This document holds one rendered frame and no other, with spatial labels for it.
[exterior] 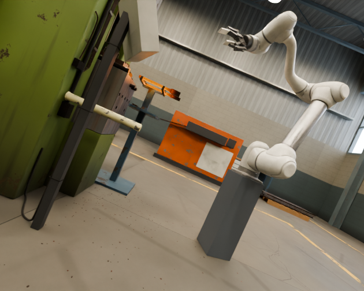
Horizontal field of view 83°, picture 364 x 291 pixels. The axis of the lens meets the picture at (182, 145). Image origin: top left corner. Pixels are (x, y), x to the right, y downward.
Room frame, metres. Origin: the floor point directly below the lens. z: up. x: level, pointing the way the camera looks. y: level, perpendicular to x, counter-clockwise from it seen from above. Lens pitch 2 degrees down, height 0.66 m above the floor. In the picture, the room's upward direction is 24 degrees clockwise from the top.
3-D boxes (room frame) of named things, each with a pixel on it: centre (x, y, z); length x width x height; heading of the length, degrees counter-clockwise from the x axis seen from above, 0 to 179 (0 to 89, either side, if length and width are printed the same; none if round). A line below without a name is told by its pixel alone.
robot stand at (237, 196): (1.52, -0.53, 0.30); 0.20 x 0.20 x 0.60; 19
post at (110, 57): (0.95, 0.47, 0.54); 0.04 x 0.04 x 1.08; 5
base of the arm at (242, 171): (1.54, -0.52, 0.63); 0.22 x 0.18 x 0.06; 19
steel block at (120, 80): (1.54, 0.82, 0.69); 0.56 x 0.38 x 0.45; 95
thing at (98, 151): (1.54, 0.82, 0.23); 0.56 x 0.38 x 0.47; 95
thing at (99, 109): (1.16, 0.48, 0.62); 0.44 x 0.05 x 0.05; 95
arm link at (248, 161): (1.51, -0.53, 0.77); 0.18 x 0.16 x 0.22; 23
